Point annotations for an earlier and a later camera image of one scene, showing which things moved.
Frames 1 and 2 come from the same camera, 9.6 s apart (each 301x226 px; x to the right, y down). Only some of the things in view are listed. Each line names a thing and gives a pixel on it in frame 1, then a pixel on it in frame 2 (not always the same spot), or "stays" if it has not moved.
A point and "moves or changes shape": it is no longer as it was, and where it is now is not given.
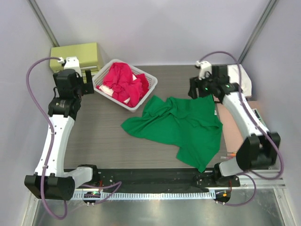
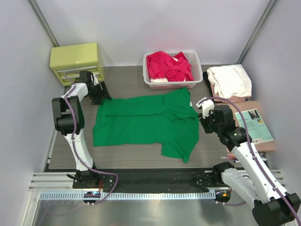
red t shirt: x=119 y=78 -> x=161 y=64
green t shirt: x=191 y=123 moves or changes shape
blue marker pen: x=225 y=157 stays
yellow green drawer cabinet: x=87 y=54 stays
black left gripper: x=85 y=87 -> x=102 y=94
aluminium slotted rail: x=153 y=195 stays
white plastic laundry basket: x=125 y=84 -> x=194 y=59
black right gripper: x=195 y=83 -> x=204 y=121
